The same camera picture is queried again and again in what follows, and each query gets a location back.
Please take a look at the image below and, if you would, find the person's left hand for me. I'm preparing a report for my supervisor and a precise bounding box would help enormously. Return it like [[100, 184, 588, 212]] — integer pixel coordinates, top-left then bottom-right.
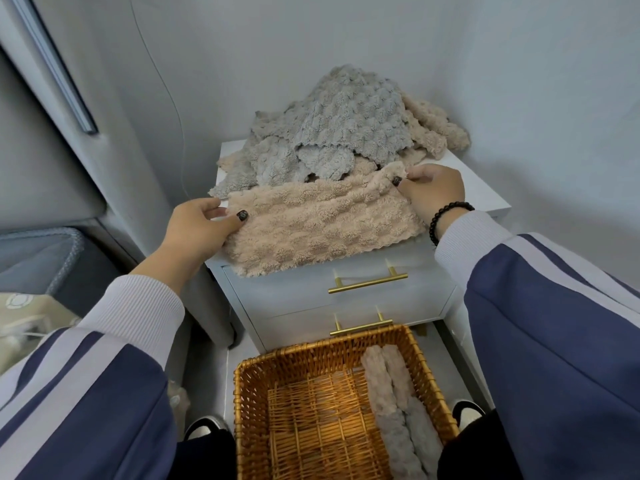
[[149, 196, 251, 281]]

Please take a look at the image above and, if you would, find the person's right hand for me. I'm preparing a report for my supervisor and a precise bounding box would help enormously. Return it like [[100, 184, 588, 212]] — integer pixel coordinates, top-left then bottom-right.
[[391, 163, 467, 227]]

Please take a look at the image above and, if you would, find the pile of beige grey towels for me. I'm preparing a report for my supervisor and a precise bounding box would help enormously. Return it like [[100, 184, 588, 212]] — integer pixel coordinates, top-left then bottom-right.
[[208, 64, 473, 200]]

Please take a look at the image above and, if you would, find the single beige towel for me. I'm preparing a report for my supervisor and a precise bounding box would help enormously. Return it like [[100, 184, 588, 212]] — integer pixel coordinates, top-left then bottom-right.
[[221, 160, 427, 279], [382, 344, 417, 413], [359, 345, 399, 418]]

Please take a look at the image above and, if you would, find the orange wicker basket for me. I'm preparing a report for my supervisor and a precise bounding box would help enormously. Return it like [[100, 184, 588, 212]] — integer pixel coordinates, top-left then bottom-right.
[[233, 323, 462, 480]]

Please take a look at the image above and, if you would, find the single grey towel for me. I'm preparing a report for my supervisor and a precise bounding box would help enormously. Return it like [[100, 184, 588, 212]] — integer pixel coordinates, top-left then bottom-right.
[[403, 396, 446, 477], [373, 409, 427, 480]]

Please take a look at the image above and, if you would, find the person's left forearm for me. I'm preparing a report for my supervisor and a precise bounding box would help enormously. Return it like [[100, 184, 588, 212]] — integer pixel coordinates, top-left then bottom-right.
[[0, 249, 187, 480]]

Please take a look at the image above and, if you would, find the person's right forearm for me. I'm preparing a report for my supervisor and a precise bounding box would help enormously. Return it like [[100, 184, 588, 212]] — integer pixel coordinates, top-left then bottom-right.
[[433, 207, 640, 480]]

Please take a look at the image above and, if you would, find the person's left shoe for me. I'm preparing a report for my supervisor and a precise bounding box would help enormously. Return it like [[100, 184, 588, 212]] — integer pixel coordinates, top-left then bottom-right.
[[183, 414, 232, 443]]

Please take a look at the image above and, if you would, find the person's shoe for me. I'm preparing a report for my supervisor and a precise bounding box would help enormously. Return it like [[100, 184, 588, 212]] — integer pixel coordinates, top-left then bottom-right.
[[451, 398, 487, 431], [183, 414, 232, 443]]

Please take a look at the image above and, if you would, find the person's right shoe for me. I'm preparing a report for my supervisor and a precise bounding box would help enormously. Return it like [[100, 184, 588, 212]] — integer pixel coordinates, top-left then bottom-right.
[[451, 398, 487, 431]]

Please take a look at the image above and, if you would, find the white nightstand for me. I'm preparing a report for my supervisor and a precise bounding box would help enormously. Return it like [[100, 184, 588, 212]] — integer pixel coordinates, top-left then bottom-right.
[[204, 139, 513, 354]]

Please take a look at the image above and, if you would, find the clear plastic bag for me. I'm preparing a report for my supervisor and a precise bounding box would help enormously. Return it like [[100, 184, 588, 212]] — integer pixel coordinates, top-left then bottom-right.
[[167, 378, 192, 441]]

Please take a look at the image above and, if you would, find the grey padded headboard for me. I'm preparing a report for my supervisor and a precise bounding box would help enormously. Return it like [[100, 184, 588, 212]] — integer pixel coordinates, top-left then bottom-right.
[[0, 48, 108, 231]]

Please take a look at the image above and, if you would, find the patterned beige bedspread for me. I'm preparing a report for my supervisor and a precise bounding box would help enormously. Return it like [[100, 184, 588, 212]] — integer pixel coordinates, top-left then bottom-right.
[[0, 293, 82, 377]]

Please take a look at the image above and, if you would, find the silver headboard trim strip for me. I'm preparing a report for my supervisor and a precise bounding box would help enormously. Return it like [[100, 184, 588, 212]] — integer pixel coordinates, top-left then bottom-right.
[[6, 0, 100, 136]]

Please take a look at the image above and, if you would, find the black bead bracelet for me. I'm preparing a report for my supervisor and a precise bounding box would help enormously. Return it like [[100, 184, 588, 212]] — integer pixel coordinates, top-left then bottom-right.
[[427, 201, 477, 247]]

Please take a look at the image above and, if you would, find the long gold drawer handle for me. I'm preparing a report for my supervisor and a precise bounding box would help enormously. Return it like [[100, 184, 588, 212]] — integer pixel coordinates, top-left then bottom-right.
[[327, 265, 409, 296]]

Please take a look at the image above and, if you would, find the white charging cable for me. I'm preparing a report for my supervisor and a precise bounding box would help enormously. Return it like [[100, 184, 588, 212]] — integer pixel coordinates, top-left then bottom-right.
[[128, 0, 190, 197]]

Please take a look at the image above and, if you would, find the short gold drawer handle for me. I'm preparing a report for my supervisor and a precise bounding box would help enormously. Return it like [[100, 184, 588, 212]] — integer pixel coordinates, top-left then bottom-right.
[[329, 310, 395, 339]]

